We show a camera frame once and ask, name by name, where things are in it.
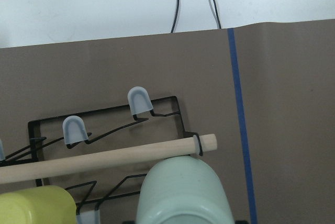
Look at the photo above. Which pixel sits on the wooden dowel rack handle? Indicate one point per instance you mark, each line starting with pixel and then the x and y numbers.
pixel 106 159

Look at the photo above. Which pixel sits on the mint green plastic cup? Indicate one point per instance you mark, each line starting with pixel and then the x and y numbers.
pixel 183 190

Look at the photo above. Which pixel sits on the yellow plastic cup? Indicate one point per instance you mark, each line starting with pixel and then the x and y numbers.
pixel 46 204

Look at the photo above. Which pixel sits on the brown paper table mat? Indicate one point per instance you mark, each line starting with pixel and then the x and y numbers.
pixel 101 95

